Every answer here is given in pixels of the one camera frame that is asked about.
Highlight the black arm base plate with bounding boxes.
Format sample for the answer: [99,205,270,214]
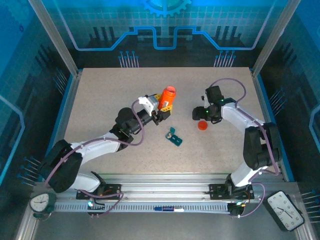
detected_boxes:
[76,183,123,201]
[209,183,255,201]

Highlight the orange pill bottle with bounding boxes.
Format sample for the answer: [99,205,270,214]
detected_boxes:
[157,85,178,110]

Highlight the blue white marker pen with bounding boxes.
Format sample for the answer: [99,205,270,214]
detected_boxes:
[153,206,185,213]

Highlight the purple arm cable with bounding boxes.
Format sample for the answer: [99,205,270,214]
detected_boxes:
[211,77,281,218]
[44,99,146,218]

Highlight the blue table edge strip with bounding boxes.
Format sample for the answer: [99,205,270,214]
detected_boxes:
[41,72,77,182]
[256,72,295,182]

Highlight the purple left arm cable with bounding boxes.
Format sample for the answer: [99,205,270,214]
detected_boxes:
[44,99,146,218]

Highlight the grey slotted cable duct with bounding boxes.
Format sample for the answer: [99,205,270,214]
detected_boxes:
[53,201,232,214]

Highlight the aluminium frame post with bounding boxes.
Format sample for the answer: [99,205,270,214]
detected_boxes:
[251,0,302,76]
[27,0,83,77]

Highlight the aluminium frame rail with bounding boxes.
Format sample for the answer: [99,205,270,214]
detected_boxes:
[34,172,300,203]

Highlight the teal pill box Wed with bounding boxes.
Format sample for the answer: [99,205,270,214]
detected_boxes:
[164,126,177,141]

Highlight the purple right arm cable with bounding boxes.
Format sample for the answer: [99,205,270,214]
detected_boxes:
[211,77,281,218]

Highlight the round green clock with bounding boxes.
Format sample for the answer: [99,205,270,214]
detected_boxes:
[29,192,57,221]

